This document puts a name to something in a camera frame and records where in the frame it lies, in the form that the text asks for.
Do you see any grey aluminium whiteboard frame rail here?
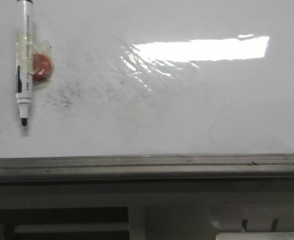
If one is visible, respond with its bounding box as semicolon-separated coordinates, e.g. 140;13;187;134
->
0;153;294;183

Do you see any white whiteboard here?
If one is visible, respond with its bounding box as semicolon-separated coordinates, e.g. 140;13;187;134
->
0;0;294;158

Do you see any red round magnet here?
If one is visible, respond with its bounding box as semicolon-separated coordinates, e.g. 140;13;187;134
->
33;53;52;81

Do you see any white black whiteboard marker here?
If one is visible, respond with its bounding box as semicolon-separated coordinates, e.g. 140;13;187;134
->
16;0;34;127

